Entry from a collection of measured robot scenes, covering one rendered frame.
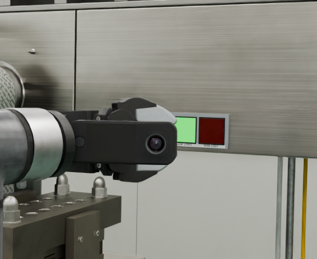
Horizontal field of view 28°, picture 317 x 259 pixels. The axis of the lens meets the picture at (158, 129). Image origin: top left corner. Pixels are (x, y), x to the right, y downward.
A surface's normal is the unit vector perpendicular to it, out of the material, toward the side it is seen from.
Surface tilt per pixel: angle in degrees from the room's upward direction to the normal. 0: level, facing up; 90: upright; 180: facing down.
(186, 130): 90
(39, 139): 75
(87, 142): 90
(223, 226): 90
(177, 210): 90
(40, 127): 61
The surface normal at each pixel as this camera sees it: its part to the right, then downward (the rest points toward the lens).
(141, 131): -0.10, 0.04
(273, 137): -0.40, 0.04
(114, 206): 0.92, 0.04
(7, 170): 0.67, 0.54
